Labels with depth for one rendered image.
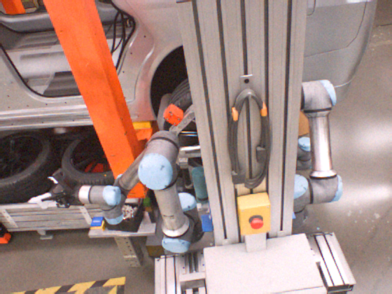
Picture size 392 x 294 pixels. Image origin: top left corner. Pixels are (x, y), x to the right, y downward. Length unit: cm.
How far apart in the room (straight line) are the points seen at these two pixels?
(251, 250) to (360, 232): 171
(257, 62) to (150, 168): 57
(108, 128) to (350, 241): 179
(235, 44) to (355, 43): 170
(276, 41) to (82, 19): 111
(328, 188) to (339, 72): 101
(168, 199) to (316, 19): 139
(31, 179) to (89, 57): 145
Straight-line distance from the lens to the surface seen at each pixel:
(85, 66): 184
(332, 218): 288
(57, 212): 285
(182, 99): 206
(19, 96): 283
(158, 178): 123
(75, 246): 302
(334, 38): 235
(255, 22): 76
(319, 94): 161
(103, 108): 195
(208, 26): 74
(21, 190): 304
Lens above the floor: 226
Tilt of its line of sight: 41 degrees down
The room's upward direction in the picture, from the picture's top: 10 degrees counter-clockwise
